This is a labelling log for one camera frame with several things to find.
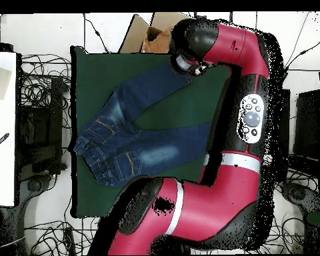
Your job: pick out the brown cardboard box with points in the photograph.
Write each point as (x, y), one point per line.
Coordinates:
(133, 37)

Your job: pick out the blue denim jeans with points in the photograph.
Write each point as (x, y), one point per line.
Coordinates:
(149, 149)

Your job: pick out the black power strip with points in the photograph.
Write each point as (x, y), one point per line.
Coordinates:
(69, 240)

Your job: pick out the black threaded rod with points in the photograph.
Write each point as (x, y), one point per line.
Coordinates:
(0, 142)

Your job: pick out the dark green table cloth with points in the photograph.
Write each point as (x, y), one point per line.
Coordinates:
(96, 80)

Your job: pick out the black rectangular frame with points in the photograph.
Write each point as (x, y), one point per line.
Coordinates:
(230, 16)

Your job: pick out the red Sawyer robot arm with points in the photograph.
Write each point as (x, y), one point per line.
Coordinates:
(216, 208)

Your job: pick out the white table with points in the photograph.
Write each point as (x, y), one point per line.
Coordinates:
(2, 173)

